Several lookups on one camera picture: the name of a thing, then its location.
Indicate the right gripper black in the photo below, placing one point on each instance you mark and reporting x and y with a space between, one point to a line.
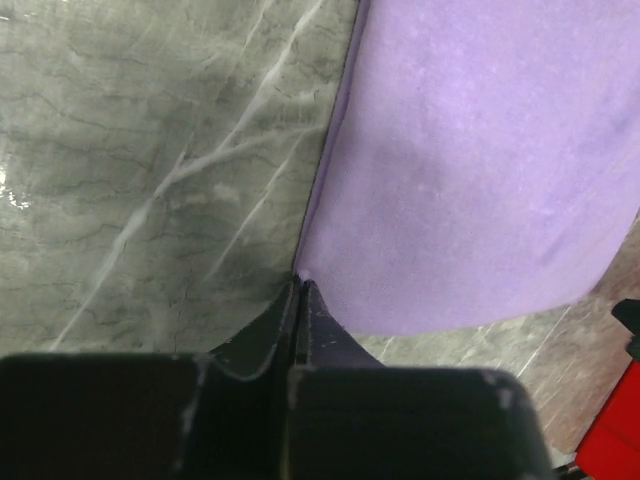
627 312

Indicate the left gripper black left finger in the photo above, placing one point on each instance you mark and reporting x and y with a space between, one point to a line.
212 415

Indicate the purple t-shirt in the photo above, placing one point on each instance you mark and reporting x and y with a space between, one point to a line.
482 162

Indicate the red plastic bin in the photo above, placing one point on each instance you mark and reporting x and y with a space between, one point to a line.
610 448

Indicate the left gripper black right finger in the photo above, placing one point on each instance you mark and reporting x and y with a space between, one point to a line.
350 417

